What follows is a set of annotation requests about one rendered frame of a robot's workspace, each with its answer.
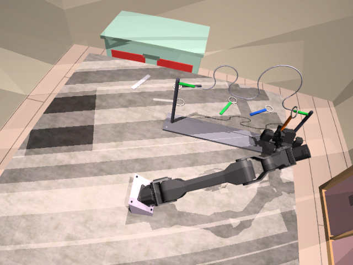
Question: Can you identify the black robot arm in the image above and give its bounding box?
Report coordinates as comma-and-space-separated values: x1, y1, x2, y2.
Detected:
137, 128, 311, 207

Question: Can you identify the orange handle with grey loop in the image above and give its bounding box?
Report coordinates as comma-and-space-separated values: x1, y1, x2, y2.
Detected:
281, 106, 298, 131

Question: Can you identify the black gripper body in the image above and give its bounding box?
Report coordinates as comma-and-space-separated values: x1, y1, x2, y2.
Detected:
260, 128, 303, 149

